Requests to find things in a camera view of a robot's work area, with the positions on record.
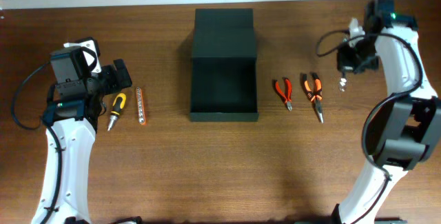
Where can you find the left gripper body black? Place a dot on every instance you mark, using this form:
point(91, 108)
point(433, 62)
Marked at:
point(109, 81)

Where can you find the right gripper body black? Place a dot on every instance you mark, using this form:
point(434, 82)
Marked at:
point(356, 58)

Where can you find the silver blue wrench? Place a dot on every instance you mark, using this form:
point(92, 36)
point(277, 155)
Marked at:
point(343, 82)

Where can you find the orange black needle-nose pliers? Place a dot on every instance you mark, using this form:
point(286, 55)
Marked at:
point(315, 95)

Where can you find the small red cutting pliers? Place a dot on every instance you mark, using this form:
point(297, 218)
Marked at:
point(285, 94)

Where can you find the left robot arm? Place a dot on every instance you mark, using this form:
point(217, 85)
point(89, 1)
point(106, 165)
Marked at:
point(74, 105)

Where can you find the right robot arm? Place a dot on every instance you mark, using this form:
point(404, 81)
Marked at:
point(404, 128)

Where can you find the yellow black screwdriver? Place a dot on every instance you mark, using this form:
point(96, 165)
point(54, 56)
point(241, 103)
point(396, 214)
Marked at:
point(117, 107)

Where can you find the orange bit holder strip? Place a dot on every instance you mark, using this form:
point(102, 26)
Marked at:
point(140, 107)

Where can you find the black open box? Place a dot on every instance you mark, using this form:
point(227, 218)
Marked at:
point(224, 56)

